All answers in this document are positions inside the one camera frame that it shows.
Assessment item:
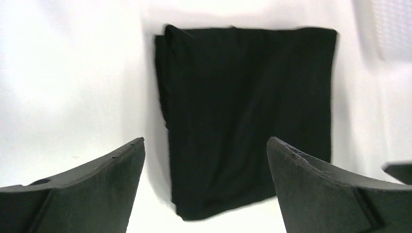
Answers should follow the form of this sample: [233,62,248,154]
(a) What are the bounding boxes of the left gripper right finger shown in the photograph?
[267,137,412,233]

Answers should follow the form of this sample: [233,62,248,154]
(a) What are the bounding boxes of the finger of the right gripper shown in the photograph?
[382,162,412,185]

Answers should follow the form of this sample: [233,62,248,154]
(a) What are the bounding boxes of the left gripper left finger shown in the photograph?
[0,137,145,233]

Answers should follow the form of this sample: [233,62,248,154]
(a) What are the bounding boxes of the black t shirt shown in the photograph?
[154,25,338,221]

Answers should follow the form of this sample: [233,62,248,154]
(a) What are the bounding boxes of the white plastic basket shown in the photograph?
[352,0,412,63]

